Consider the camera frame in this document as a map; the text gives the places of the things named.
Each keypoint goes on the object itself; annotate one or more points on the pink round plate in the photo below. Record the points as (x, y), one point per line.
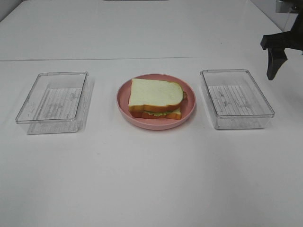
(187, 107)

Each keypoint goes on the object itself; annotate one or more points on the clear plastic tray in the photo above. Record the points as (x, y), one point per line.
(57, 102)
(234, 100)

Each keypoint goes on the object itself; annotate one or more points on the bread slice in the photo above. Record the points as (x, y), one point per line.
(154, 95)
(175, 114)

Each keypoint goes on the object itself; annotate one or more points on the right clear plastic tray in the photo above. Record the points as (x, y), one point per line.
(234, 100)

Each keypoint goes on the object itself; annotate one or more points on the left clear plastic tray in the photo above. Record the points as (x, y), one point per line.
(57, 102)

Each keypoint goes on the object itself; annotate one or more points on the bacon strip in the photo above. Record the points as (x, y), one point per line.
(184, 97)

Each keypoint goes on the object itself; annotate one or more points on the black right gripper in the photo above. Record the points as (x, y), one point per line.
(276, 43)

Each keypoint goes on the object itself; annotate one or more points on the green lettuce leaf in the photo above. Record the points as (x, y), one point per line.
(177, 112)

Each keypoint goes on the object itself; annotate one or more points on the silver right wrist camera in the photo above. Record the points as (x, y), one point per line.
(289, 6)

